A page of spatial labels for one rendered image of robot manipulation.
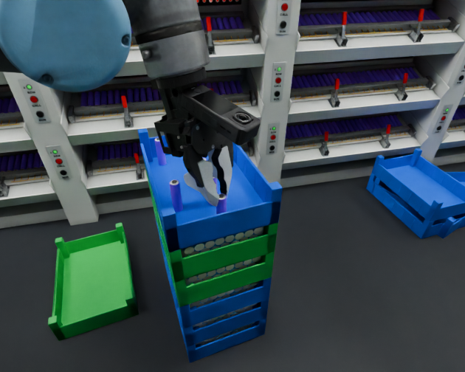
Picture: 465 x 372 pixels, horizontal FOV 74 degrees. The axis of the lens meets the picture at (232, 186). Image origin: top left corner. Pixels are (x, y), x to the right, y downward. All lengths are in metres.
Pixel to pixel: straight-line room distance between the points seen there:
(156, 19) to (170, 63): 0.05
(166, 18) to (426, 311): 0.95
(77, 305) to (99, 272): 0.11
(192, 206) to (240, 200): 0.09
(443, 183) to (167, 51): 1.18
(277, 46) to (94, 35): 0.78
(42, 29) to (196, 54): 0.21
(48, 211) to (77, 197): 0.15
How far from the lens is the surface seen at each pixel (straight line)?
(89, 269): 1.09
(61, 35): 0.27
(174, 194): 0.56
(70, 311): 1.02
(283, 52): 1.01
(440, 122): 1.49
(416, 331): 1.01
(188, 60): 0.43
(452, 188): 1.39
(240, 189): 0.63
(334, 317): 0.95
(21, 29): 0.26
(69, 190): 1.17
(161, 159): 0.71
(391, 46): 1.20
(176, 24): 0.42
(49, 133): 1.07
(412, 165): 1.47
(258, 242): 0.58
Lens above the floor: 0.79
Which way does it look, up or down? 37 degrees down
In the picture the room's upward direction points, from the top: straight up
